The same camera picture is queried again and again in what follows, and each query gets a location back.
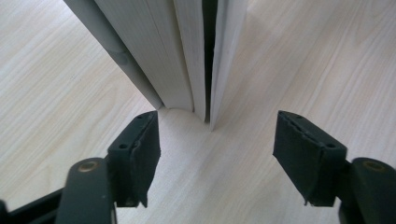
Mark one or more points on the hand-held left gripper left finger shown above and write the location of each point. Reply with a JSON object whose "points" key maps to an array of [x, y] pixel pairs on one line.
{"points": [[137, 161]]}

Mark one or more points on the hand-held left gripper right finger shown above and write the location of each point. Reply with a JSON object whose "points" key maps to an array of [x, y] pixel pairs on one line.
{"points": [[305, 161]]}

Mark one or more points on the white book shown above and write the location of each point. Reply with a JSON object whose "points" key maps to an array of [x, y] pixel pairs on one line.
{"points": [[165, 46]]}

